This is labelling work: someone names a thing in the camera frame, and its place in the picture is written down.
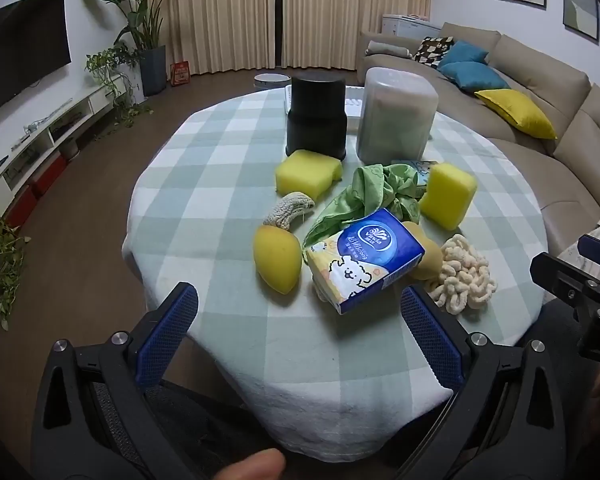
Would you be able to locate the white appliance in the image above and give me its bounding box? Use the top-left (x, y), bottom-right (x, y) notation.
top-left (381, 14), bottom-right (443, 40)

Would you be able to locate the beige curtain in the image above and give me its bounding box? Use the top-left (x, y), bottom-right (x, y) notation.
top-left (134, 0), bottom-right (281, 75)
top-left (281, 0), bottom-right (433, 72)

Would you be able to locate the green checkered tablecloth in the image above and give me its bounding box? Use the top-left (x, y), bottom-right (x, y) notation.
top-left (122, 85), bottom-right (551, 466)

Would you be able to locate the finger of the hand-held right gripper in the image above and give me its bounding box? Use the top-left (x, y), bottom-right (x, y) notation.
top-left (530, 251), bottom-right (600, 363)
top-left (577, 233), bottom-right (600, 275)

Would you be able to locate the yellow rectangular sponge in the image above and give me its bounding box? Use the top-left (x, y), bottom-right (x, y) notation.
top-left (275, 149), bottom-right (345, 197)
top-left (419, 162), bottom-right (477, 231)

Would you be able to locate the person's left hand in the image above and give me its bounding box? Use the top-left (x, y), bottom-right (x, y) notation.
top-left (212, 447), bottom-right (287, 480)

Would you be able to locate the grey trash can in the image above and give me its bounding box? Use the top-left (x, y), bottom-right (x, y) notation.
top-left (254, 72), bottom-right (291, 89)

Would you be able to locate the checkered pillow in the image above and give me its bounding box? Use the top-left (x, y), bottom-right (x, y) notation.
top-left (412, 36), bottom-right (456, 68)

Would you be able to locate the beige sofa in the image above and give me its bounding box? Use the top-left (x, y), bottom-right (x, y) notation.
top-left (357, 22), bottom-right (600, 261)

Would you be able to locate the green framed wall picture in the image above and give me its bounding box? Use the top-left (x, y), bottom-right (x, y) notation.
top-left (562, 0), bottom-right (600, 41)

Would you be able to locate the dark square planter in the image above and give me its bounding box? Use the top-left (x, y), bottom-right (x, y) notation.
top-left (138, 45), bottom-right (167, 97)

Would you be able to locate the black cylindrical container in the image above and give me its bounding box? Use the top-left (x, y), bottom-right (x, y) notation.
top-left (286, 74), bottom-right (348, 161)

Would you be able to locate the beige knitted cloth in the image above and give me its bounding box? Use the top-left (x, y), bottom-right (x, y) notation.
top-left (262, 191), bottom-right (315, 233)

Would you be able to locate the yellow teardrop sponge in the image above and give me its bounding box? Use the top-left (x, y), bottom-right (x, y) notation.
top-left (253, 225), bottom-right (303, 294)

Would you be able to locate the tan peanut-shaped sponge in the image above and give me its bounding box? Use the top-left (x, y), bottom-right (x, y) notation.
top-left (402, 221), bottom-right (444, 281)

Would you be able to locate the blue tissue pack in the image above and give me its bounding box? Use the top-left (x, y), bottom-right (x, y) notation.
top-left (305, 207), bottom-right (425, 316)

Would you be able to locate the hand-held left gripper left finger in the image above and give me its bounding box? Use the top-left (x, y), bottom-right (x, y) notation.
top-left (30, 281), bottom-right (201, 480)

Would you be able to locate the cream chenille sponge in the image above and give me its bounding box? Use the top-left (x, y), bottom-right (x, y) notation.
top-left (425, 234), bottom-right (498, 316)

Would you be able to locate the green cloth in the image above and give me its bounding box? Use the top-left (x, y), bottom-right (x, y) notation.
top-left (302, 162), bottom-right (433, 248)

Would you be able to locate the blue pillow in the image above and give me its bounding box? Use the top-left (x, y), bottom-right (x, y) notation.
top-left (439, 61), bottom-right (511, 93)
top-left (437, 41), bottom-right (488, 68)

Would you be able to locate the translucent plastic container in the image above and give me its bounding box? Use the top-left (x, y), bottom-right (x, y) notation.
top-left (356, 66), bottom-right (439, 161)

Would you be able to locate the black television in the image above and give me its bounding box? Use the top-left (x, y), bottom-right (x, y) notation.
top-left (0, 0), bottom-right (73, 126)

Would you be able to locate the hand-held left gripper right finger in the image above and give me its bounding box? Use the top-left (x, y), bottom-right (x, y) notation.
top-left (400, 284), bottom-right (566, 480)

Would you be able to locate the white tv cabinet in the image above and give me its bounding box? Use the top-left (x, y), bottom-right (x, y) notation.
top-left (0, 74), bottom-right (130, 221)

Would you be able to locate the grey folded blanket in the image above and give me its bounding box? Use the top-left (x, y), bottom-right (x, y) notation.
top-left (366, 40), bottom-right (411, 59)

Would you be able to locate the white planter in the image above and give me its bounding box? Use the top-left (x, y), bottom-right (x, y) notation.
top-left (116, 62), bottom-right (145, 106)

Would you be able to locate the yellow pillow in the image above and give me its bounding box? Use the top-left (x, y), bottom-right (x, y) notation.
top-left (475, 89), bottom-right (558, 140)

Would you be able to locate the trailing green plant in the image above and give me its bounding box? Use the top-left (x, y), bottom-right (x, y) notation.
top-left (84, 45), bottom-right (153, 126)

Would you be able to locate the tall leafy plant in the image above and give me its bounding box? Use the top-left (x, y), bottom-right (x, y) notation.
top-left (82, 0), bottom-right (202, 51)

